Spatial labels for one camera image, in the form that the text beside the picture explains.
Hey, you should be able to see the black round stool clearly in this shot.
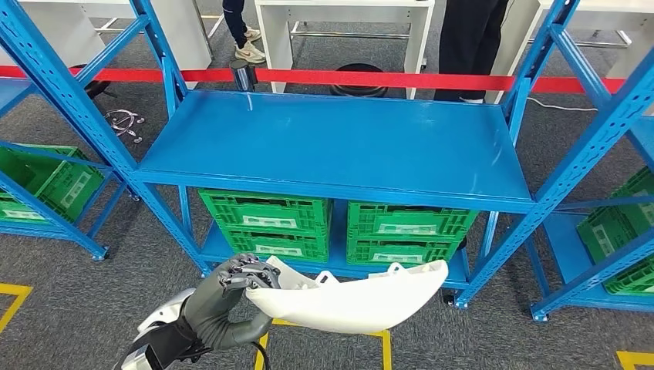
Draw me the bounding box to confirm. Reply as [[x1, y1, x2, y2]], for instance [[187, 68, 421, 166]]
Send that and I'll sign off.
[[71, 63, 146, 144], [329, 62, 389, 98]]

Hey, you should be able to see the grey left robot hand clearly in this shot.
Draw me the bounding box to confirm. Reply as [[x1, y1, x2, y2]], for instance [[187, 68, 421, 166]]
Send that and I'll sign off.
[[183, 254, 282, 352]]

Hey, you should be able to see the red barrier belt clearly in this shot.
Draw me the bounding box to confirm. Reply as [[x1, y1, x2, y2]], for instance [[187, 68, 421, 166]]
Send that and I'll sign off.
[[0, 65, 234, 84], [254, 67, 627, 95]]

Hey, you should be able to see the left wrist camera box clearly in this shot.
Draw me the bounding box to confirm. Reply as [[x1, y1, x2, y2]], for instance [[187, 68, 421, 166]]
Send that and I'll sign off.
[[120, 315, 201, 370]]

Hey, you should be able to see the white desk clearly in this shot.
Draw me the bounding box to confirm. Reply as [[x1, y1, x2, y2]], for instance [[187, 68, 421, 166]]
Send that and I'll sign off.
[[485, 0, 654, 116], [0, 0, 213, 78], [254, 0, 437, 100]]

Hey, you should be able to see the black-topped barrier post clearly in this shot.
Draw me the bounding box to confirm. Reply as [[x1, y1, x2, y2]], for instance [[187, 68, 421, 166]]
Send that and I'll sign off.
[[228, 59, 258, 93]]

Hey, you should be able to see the white curved plastic part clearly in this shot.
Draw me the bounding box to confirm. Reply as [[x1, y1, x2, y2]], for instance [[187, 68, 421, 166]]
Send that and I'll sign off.
[[244, 255, 450, 335]]

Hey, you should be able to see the white floor cable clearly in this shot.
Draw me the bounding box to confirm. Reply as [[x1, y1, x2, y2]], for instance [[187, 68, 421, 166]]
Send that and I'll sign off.
[[526, 96, 598, 113]]

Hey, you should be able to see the person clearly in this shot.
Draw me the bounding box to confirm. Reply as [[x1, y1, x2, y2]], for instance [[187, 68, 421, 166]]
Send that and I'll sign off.
[[222, 0, 268, 65], [433, 0, 511, 105]]

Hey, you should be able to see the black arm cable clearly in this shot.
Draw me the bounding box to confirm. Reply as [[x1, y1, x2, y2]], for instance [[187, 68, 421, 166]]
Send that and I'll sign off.
[[250, 341, 271, 370]]

